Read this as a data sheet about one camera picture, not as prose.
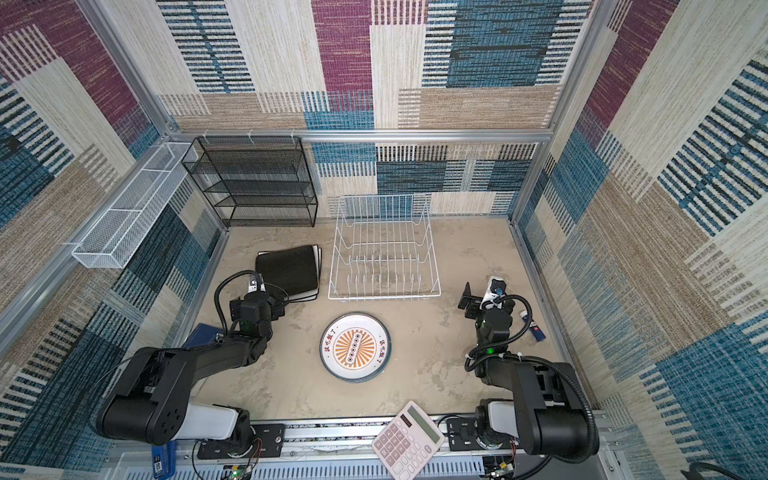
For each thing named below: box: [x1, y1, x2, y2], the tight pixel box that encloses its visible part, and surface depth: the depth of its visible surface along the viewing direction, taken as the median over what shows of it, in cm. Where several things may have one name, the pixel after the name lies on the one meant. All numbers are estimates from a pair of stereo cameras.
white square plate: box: [288, 244, 323, 303], surface depth 99 cm
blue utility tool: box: [152, 440, 177, 480], surface depth 70 cm
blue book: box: [182, 323, 223, 349], surface depth 93 cm
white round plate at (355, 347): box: [319, 312, 392, 383], surface depth 87 cm
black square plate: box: [256, 245, 318, 298], surface depth 107 cm
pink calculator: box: [372, 401, 445, 480], surface depth 73 cm
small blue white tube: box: [520, 310, 546, 342], surface depth 91 cm
